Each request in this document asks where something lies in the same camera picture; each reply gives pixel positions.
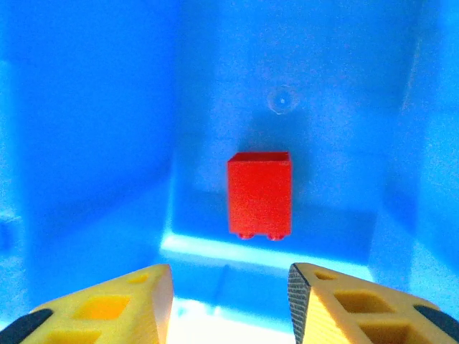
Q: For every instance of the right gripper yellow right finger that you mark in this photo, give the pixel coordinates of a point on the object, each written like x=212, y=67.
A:
x=344, y=315

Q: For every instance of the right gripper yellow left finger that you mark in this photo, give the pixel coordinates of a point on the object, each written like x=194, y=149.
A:
x=107, y=311

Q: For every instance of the red lego brick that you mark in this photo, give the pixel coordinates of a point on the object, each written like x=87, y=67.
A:
x=258, y=193

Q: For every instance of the blue plastic bin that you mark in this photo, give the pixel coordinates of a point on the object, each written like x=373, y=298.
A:
x=107, y=107

